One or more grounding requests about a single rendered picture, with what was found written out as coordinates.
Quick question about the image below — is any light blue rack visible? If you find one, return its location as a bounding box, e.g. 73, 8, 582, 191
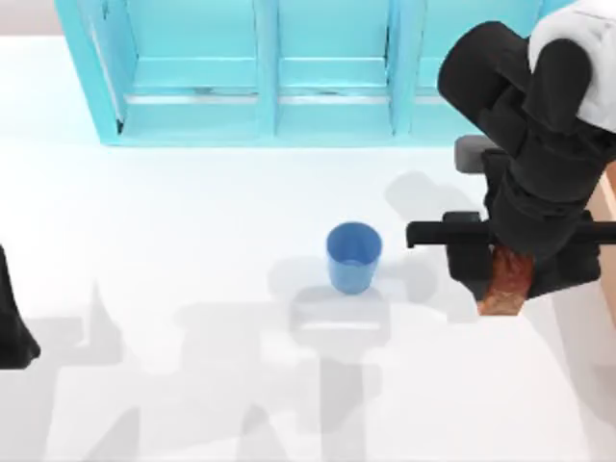
53, 0, 487, 148

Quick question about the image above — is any shallow salmon-coloured box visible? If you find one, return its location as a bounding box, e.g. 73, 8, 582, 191
584, 158, 616, 227

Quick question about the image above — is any blue cup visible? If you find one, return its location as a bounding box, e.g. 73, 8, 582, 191
325, 220, 384, 296

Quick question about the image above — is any brown bread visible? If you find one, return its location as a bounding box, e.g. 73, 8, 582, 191
477, 244, 536, 318

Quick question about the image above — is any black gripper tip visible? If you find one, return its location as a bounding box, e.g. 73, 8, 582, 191
0, 244, 41, 372

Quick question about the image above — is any pale grey rounded box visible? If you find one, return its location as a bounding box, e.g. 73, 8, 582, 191
453, 135, 488, 173

